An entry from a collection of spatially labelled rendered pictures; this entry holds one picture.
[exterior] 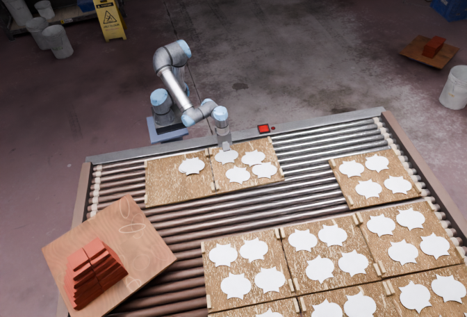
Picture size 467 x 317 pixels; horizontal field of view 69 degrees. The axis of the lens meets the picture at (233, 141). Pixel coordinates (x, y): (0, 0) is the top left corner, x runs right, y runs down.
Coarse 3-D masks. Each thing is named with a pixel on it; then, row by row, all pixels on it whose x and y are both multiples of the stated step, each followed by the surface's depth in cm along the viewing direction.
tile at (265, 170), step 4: (264, 164) 210; (268, 164) 210; (252, 168) 208; (256, 168) 208; (260, 168) 208; (264, 168) 208; (268, 168) 208; (272, 168) 207; (276, 168) 207; (256, 172) 206; (260, 172) 206; (264, 172) 206; (268, 172) 205; (272, 172) 205; (276, 172) 206; (260, 176) 204; (264, 176) 204; (268, 176) 204
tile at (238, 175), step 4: (236, 168) 209; (240, 168) 209; (244, 168) 209; (228, 172) 208; (232, 172) 207; (236, 172) 207; (240, 172) 207; (244, 172) 207; (248, 172) 207; (228, 176) 206; (232, 176) 206; (236, 176) 205; (240, 176) 205; (244, 176) 205; (248, 176) 205; (232, 180) 204; (236, 180) 203; (240, 180) 203; (244, 180) 203
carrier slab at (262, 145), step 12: (240, 144) 223; (252, 144) 223; (264, 144) 222; (240, 156) 216; (276, 156) 214; (216, 168) 212; (228, 168) 211; (216, 180) 206; (228, 180) 205; (252, 180) 204; (264, 180) 203; (276, 180) 202; (228, 192) 201
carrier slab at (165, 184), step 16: (160, 160) 219; (176, 160) 218; (208, 160) 216; (160, 176) 211; (176, 176) 210; (192, 176) 209; (208, 176) 208; (160, 192) 203; (176, 192) 202; (192, 192) 201; (208, 192) 200
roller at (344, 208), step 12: (288, 216) 188; (300, 216) 188; (312, 216) 188; (216, 228) 187; (228, 228) 186; (240, 228) 186; (252, 228) 186; (168, 240) 184; (180, 240) 184; (192, 240) 185
